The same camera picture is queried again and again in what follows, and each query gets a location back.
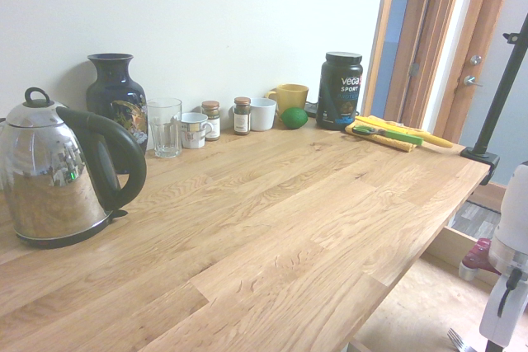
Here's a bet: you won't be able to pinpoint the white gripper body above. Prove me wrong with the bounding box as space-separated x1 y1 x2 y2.
479 269 528 349

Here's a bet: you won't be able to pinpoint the silver metal fork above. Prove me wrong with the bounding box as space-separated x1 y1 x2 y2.
447 327 476 352

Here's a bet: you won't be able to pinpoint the open wooden drawer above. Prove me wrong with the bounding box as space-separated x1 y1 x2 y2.
348 223 528 352

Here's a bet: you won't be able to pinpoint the black table clamp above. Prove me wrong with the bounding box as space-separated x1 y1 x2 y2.
460 146 501 186

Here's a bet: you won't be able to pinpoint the yellow cloth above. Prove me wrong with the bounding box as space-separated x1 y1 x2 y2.
344 115 432 153

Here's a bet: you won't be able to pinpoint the black protein powder tub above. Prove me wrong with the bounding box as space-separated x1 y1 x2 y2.
315 51 365 131

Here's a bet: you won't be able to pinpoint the green lime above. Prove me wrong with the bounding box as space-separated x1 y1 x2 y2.
280 106 309 130

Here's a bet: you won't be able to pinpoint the wooden door with glass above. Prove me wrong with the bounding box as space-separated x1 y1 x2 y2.
432 0 528 188

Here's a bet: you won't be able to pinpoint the yellow ceramic mug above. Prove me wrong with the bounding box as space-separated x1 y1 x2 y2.
264 83 310 122

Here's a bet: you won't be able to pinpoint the plain white cup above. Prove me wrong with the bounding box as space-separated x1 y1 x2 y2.
248 97 277 133

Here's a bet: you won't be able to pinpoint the spice jar dark contents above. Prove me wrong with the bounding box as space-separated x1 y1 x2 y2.
233 96 252 136

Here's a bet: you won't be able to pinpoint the spice jar pale contents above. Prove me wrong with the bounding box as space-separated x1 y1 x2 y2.
200 100 221 142

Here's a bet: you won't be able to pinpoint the small patterned white mug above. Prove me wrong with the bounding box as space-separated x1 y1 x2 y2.
180 112 216 150

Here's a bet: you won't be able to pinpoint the clear glass tumbler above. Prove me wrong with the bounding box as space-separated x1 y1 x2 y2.
146 97 183 159

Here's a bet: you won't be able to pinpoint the dark blue ceramic vase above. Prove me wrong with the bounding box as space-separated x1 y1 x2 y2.
85 53 149 175

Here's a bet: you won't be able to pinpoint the stainless steel electric kettle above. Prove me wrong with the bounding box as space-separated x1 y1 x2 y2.
0 87 148 250

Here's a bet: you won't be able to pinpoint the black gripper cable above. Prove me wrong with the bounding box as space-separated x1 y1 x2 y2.
497 268 524 318

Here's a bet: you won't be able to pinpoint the red wrist camera mount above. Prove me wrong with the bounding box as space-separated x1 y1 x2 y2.
459 237 494 283

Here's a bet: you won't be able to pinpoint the green handled kitchen tool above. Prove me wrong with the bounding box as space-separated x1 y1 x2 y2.
351 124 425 147

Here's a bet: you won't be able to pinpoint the black camera stand pole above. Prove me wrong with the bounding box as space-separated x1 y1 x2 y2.
472 13 528 155

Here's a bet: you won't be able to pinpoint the wooden door frame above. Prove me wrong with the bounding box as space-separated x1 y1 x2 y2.
362 0 471 130

